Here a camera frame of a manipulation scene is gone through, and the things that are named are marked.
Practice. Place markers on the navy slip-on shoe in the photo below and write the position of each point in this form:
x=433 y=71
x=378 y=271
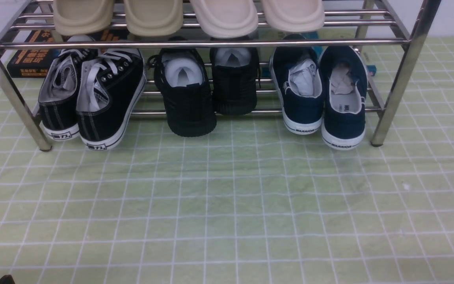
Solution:
x=298 y=83
x=344 y=78

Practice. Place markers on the stainless steel shoe rack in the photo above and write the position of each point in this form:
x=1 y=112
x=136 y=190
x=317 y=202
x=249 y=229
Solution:
x=32 y=28

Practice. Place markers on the black knit shoe right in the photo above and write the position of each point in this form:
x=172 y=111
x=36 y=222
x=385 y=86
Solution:
x=236 y=76

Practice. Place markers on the black knit shoe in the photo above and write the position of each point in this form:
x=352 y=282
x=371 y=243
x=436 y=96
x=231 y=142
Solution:
x=236 y=76
x=181 y=78

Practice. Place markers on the black knit shoe left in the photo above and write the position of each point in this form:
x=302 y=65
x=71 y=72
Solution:
x=181 y=78

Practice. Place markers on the cream slipper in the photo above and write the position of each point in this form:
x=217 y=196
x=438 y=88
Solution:
x=226 y=18
x=295 y=16

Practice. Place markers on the black canvas sneaker right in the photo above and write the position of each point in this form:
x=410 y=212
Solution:
x=110 y=86

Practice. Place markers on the black canvas sneaker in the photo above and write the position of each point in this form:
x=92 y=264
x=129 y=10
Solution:
x=110 y=86
x=59 y=92

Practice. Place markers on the green blue book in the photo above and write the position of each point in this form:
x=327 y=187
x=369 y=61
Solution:
x=327 y=33

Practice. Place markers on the cream slipper far right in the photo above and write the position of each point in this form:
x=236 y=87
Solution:
x=295 y=16

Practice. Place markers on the beige slipper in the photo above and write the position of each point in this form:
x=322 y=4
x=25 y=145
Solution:
x=153 y=18
x=77 y=17

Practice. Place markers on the black canvas sneaker left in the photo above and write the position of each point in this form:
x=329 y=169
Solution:
x=59 y=92

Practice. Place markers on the beige slipper far left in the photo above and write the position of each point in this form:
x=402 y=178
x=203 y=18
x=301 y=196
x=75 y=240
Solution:
x=77 y=17

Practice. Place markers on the black orange book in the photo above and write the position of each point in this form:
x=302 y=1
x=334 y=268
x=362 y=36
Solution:
x=36 y=63

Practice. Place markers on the black object bottom left corner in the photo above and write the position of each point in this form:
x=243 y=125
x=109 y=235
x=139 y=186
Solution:
x=7 y=279

